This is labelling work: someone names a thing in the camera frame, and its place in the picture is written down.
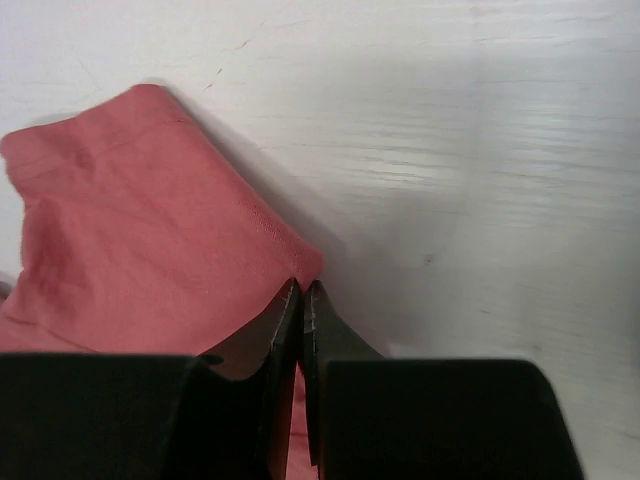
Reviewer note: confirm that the salmon pink t shirt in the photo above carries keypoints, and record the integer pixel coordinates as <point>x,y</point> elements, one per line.
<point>139,237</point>

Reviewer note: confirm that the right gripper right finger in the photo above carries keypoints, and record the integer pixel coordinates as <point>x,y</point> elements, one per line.
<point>373,417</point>

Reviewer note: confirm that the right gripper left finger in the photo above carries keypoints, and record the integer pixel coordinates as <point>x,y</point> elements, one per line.
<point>224,414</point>

